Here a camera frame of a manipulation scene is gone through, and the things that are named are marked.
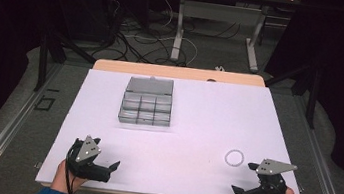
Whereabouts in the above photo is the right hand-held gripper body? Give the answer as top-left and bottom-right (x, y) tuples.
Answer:
(242, 155), (299, 194)

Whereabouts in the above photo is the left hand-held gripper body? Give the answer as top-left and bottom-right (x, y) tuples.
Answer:
(64, 132), (117, 185)

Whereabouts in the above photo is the person's left hand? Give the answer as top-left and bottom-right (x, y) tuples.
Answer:
(50, 157), (91, 194)

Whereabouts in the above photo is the clear plastic compartment box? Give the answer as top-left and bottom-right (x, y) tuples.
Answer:
(116, 71), (177, 130)

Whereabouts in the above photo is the white table cover sheet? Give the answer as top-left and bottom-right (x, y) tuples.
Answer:
(34, 58), (319, 194)

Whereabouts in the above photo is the black metal stand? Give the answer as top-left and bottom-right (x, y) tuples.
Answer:
(257, 53), (326, 131)
(33, 23), (102, 100)

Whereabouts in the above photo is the wooden table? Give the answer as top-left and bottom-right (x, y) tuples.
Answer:
(33, 47), (320, 194)

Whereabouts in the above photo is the white-legged background table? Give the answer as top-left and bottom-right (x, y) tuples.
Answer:
(150, 0), (306, 79)

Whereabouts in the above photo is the left hand-held gripper cable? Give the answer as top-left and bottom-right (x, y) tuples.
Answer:
(60, 139), (85, 194)

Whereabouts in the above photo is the tangle of black floor cables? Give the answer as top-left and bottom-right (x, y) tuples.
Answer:
(92, 0), (246, 77)

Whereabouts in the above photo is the white floor cable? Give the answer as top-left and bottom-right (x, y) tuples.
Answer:
(121, 0), (206, 68)

